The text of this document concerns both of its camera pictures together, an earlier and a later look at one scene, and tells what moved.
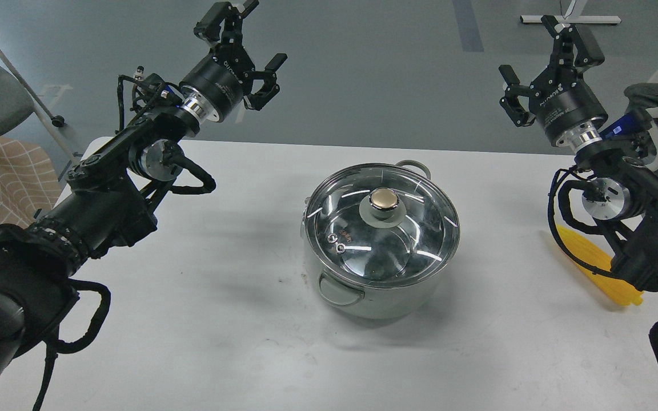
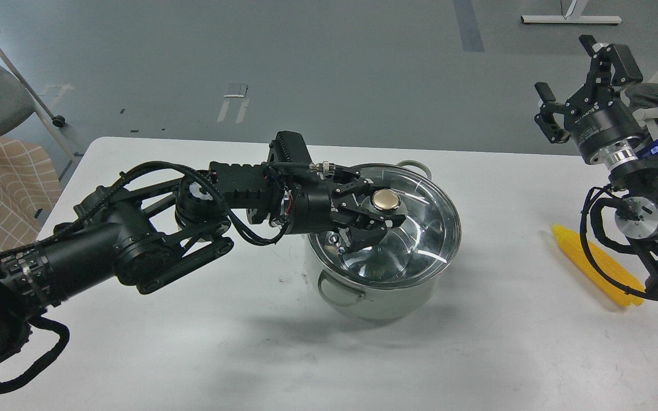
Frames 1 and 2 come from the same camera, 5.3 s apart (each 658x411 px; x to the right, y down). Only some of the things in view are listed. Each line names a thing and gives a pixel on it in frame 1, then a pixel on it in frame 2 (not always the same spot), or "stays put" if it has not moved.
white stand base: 574,19 stays put
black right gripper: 569,112 -> 606,133
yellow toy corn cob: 620,290 stays put
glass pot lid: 381,225 stays put
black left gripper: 216,87 -> 315,205
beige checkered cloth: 5,181 stays put
